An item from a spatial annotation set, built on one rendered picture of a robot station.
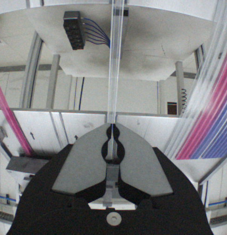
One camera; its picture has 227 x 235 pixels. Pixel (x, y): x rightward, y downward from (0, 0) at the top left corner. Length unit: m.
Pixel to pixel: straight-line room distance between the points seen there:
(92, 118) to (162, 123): 0.14
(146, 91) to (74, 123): 1.87
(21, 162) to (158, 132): 0.36
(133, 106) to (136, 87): 0.28
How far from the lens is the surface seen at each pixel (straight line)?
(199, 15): 0.24
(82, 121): 0.28
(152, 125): 0.29
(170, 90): 2.25
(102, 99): 2.00
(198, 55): 0.73
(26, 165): 0.42
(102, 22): 0.56
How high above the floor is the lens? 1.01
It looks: 7 degrees down
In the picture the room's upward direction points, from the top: 178 degrees counter-clockwise
